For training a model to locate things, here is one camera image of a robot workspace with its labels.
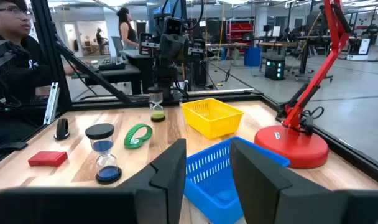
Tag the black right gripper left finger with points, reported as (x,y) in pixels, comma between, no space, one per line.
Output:
(164,186)

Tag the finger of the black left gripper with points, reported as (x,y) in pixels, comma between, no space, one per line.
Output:
(167,48)
(181,48)

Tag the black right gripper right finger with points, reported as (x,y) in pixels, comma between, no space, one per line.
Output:
(263,193)

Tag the green ribbed watch band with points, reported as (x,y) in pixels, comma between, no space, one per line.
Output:
(129,136)

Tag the green sand hourglass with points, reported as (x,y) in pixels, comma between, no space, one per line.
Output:
(158,114)

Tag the blue sand hourglass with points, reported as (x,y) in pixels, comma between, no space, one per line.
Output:
(100,131)

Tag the red plastic box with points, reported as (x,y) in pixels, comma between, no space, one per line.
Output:
(47,158)

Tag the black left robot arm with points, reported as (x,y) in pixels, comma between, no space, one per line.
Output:
(164,77)

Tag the grey office chair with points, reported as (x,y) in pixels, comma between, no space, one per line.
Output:
(117,45)

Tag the black desk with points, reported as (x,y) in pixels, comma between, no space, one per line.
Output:
(120,73)

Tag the black keyboard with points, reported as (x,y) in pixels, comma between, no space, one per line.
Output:
(111,63)

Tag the blue plastic basket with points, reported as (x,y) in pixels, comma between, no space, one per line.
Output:
(207,174)

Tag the distant standing person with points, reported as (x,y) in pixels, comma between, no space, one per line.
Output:
(99,39)

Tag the red desk lamp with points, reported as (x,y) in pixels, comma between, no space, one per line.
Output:
(291,149)

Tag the red storage bin shelf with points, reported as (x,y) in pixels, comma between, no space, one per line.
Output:
(240,28)

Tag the blue bin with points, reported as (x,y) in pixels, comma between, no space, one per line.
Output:
(252,56)

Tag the yellow plastic basket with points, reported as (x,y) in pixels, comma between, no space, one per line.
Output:
(207,124)

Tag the black computer tower green lights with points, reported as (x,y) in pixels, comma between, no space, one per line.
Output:
(274,68)

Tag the wooden top workbench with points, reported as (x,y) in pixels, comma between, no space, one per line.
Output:
(277,44)

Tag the black ribbed watch band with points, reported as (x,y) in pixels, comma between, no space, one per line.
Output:
(65,128)

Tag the seated person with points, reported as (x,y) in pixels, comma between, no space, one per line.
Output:
(11,21)

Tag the black flat pad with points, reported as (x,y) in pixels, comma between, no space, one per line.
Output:
(11,146)

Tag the white floor machine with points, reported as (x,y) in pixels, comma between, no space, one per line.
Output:
(363,46)

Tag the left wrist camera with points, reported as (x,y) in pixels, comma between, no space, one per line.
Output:
(173,25)

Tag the black aluminium table frame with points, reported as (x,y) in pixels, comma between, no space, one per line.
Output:
(49,46)

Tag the silver metal bracket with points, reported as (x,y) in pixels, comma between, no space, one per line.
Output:
(51,102)

